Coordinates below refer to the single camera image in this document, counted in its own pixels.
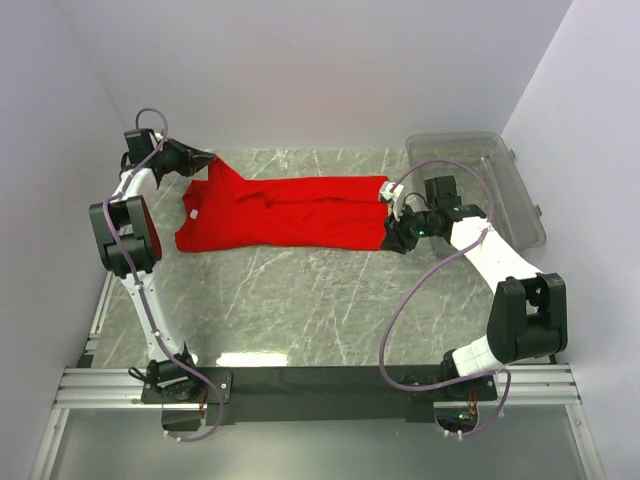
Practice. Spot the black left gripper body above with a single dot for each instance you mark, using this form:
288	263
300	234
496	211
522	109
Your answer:
181	158

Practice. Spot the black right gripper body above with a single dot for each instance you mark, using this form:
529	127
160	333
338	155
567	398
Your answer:
398	233

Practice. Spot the red t shirt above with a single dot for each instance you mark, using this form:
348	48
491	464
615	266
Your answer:
227	211

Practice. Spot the clear plastic storage bin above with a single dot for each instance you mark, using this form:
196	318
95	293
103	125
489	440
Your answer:
516	217

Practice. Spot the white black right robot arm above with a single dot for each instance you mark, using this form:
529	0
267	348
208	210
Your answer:
528	316

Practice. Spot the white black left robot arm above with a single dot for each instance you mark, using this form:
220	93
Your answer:
130	248

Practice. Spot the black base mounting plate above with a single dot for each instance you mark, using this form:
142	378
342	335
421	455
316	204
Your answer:
274	394

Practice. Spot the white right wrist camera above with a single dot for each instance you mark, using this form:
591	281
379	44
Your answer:
393	194

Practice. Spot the aluminium front frame rail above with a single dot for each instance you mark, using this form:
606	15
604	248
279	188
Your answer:
531	385

